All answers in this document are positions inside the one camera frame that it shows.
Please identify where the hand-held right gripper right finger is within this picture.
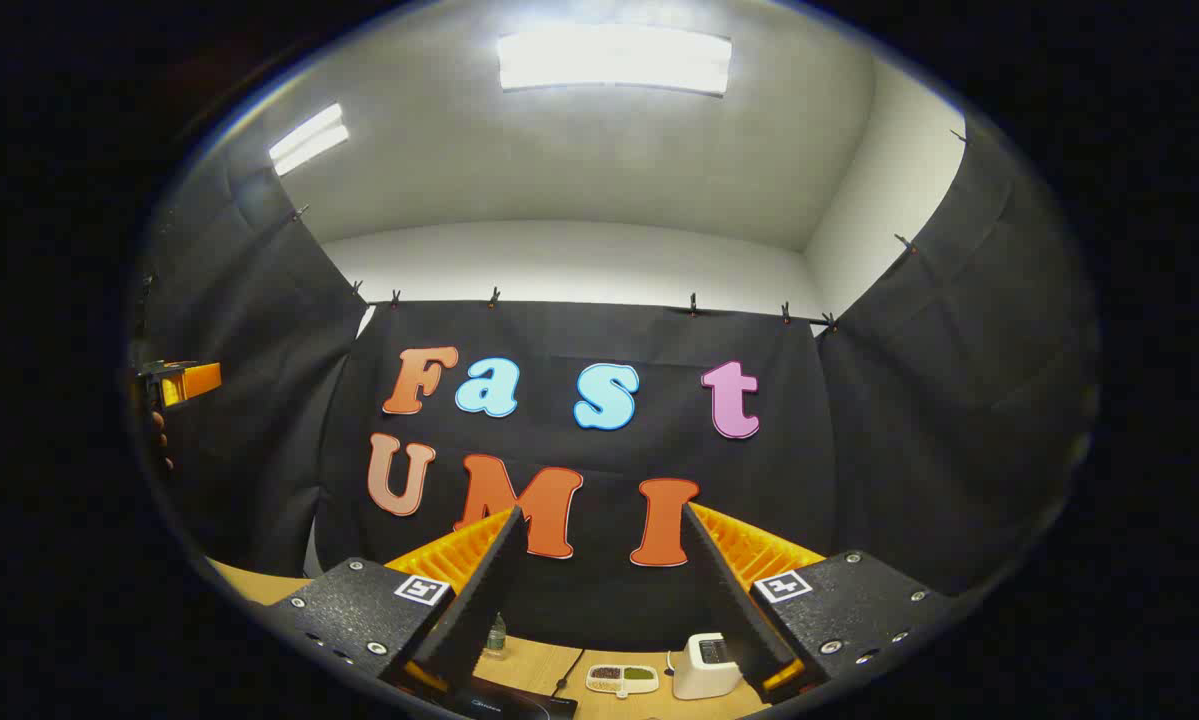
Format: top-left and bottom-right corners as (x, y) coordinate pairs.
(679, 502), (952, 703)

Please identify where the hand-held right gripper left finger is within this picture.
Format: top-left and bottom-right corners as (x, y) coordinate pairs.
(257, 505), (530, 699)

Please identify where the black induction cooktop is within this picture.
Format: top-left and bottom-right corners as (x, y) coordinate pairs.
(454, 680), (578, 720)

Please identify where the white toaster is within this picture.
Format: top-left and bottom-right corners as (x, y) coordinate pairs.
(671, 633), (743, 701)

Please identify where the white divided plate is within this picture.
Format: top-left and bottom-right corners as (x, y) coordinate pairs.
(586, 664), (660, 697)

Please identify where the black backdrop cloth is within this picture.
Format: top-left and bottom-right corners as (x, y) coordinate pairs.
(134, 110), (1100, 651)

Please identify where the small rectangular ceiling light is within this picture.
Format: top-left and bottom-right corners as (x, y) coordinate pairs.
(269, 103), (350, 177)

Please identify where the large rectangular ceiling light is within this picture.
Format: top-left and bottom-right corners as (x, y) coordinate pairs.
(497, 25), (733, 98)

